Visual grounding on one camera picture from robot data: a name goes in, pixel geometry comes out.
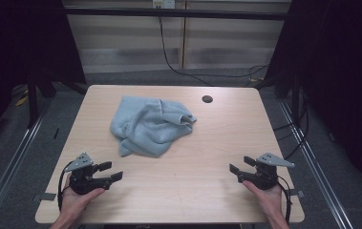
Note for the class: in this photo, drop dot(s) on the yellow item on floor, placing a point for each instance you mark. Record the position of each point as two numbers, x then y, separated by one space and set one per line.
22 101

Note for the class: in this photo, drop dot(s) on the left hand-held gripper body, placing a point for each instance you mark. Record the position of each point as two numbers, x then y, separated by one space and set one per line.
83 183

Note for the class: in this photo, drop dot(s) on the small black floor tape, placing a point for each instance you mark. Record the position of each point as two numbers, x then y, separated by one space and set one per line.
56 133

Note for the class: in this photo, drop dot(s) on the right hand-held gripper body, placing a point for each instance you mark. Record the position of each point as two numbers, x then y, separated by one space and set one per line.
264 178

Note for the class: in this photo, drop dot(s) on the grey tape strip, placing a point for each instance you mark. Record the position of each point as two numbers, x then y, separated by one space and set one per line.
48 196
296 192

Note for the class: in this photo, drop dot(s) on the person's right hand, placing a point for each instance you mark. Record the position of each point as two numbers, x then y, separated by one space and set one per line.
271 200

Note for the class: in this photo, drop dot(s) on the person's left hand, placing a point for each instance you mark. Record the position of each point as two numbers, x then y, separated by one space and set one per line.
75 203

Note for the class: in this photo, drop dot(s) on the round black table grommet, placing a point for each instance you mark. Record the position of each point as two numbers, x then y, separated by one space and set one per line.
207 99

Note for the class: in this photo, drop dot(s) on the vertical wooden wall strip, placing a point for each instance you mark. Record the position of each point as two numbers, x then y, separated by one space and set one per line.
183 35

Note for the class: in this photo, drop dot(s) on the black curtain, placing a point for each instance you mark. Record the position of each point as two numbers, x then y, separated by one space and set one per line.
16 47
344 79

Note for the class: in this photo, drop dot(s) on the metal floor rail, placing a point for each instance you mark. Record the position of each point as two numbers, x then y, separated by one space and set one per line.
315 165
13 165

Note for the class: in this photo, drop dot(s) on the black horizontal bar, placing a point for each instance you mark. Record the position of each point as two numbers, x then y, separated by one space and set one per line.
175 13

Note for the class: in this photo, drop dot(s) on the light blue towel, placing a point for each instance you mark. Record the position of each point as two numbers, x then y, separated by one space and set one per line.
150 127

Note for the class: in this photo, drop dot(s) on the white wall socket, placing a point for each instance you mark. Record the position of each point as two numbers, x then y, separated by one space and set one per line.
163 4

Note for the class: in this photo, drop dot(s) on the black stand leg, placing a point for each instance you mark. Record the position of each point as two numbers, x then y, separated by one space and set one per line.
32 105
295 101

